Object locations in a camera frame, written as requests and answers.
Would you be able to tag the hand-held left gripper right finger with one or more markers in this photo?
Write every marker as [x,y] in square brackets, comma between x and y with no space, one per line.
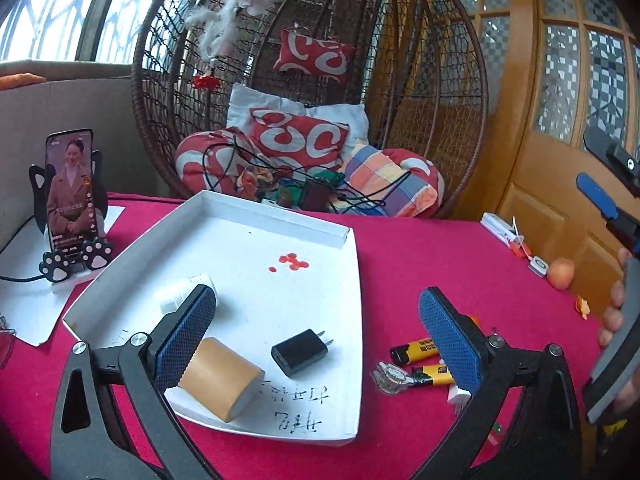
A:
[450,340]

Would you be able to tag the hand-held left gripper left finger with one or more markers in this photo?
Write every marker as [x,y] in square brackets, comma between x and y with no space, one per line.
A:
[190,330]

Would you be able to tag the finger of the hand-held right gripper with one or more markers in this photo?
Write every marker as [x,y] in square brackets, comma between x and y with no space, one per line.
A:
[597,192]
[612,152]

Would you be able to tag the yellow lighter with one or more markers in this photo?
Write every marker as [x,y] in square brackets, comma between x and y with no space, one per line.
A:
[415,349]
[435,374]

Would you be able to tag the white cardboard tray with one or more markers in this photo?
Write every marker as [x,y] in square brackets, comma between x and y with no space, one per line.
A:
[280,230]

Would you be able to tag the person's right hand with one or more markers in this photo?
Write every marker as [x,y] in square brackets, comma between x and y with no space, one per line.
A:
[617,292]

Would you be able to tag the brown tape roll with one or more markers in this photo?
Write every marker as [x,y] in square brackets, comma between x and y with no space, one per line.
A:
[225,380]

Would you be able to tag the wooden glazed door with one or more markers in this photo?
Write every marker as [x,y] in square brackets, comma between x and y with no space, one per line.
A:
[530,180]

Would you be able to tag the red tablecloth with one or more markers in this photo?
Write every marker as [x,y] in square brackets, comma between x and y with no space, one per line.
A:
[425,260]

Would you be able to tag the red apple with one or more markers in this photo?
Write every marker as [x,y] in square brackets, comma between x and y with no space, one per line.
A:
[560,274]

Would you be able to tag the white round device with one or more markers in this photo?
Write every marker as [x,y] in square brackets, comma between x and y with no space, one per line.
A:
[538,266]

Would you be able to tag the black charger plug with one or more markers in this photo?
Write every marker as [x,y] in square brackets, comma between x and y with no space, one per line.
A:
[297,355]

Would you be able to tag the cat paw phone stand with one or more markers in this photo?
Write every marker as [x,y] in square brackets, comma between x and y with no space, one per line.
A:
[95,256]

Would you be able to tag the orange plush toy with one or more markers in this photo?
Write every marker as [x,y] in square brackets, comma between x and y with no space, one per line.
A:
[252,180]

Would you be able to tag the white paper sheet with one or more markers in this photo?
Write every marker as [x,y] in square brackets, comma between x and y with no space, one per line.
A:
[25,305]

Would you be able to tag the red white seat cushion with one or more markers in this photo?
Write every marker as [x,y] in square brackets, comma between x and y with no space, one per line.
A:
[200,160]

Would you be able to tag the plaid checkered pillow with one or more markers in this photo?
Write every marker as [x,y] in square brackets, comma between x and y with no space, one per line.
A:
[380,175]

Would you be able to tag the brown power adapter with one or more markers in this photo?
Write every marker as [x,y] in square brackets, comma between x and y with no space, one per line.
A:
[315,195]

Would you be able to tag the black smartphone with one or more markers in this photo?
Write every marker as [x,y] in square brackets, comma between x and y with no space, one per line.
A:
[70,185]

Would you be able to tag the brown wicker hanging chair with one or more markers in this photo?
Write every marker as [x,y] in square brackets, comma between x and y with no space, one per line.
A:
[425,85]

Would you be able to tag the green cloth toy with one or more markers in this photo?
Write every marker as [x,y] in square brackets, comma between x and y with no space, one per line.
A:
[327,178]

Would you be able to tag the beige sofa back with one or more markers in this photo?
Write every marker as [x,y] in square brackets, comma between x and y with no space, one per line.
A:
[125,125]

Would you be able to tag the red patterned square pillow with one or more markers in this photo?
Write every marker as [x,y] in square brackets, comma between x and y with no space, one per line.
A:
[300,137]

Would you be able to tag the white pillow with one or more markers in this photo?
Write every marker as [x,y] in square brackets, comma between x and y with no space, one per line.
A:
[245,100]

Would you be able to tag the small red patterned pillow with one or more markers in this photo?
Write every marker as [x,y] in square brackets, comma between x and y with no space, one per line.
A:
[315,57]

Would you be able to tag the white feather dream catcher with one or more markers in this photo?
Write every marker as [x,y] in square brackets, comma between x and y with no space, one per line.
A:
[227,15]

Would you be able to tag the arched window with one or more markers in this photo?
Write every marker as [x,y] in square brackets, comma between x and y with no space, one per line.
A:
[55,5]

